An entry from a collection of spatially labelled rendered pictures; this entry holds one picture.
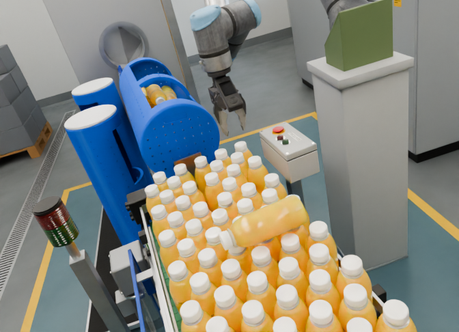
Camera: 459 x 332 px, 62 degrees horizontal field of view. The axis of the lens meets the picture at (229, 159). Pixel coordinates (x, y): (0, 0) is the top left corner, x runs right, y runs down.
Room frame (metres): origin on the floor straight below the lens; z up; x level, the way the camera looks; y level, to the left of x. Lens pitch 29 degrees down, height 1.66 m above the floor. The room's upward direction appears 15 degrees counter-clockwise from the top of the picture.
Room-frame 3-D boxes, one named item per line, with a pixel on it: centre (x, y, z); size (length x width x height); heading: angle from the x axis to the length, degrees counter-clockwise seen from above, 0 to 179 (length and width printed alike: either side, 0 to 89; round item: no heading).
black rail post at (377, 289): (0.52, -0.23, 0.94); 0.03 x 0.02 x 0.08; 12
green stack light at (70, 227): (0.73, 0.41, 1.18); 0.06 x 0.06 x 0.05
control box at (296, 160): (1.04, -0.19, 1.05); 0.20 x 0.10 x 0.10; 12
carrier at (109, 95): (2.56, 0.76, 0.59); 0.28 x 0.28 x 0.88
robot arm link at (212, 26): (1.12, -0.04, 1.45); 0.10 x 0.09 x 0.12; 122
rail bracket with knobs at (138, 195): (1.09, 0.33, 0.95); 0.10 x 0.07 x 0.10; 102
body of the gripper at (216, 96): (1.12, -0.04, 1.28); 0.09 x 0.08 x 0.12; 12
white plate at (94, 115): (1.95, 0.65, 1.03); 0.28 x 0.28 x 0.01
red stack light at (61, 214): (0.73, 0.41, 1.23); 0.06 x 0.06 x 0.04
